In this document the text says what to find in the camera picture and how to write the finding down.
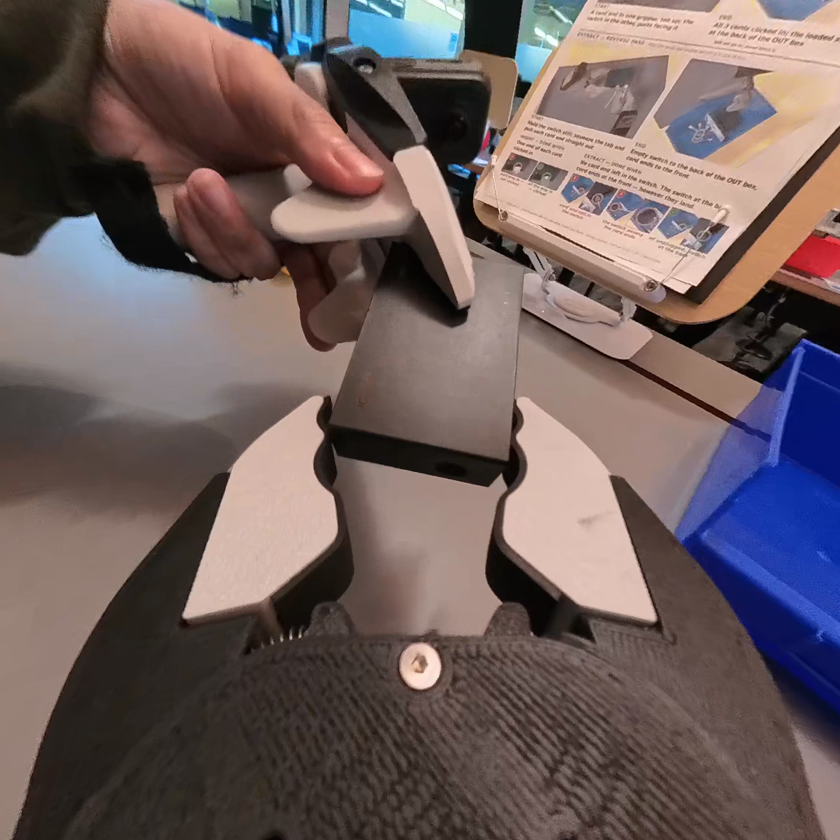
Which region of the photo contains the white clipboard stand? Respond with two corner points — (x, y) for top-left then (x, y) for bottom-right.
(521, 246), (655, 361)

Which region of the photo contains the person's left hand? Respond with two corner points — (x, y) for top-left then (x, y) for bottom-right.
(95, 0), (386, 352)

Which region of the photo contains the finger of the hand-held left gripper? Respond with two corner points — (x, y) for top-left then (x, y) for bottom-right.
(390, 144), (478, 324)
(307, 252), (376, 352)

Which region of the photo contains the person's left forearm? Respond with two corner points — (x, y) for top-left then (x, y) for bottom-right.
(0, 0), (158, 257)

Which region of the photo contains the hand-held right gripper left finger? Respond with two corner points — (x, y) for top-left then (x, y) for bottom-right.
(182, 395), (355, 624)

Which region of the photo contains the blue plastic bin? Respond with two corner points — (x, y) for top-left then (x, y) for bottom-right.
(675, 340), (840, 713)

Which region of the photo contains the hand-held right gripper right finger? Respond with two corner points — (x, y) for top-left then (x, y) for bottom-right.
(487, 397), (658, 641)

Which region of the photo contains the brown clipboard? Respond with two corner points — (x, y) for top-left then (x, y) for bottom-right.
(472, 125), (840, 326)

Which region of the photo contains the red plastic bin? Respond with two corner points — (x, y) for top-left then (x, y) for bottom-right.
(784, 233), (840, 281)

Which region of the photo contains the black network switch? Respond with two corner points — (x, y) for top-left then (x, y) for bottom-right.
(327, 252), (526, 488)

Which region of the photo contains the printed instruction sheet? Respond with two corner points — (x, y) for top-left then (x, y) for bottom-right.
(474, 0), (840, 295)

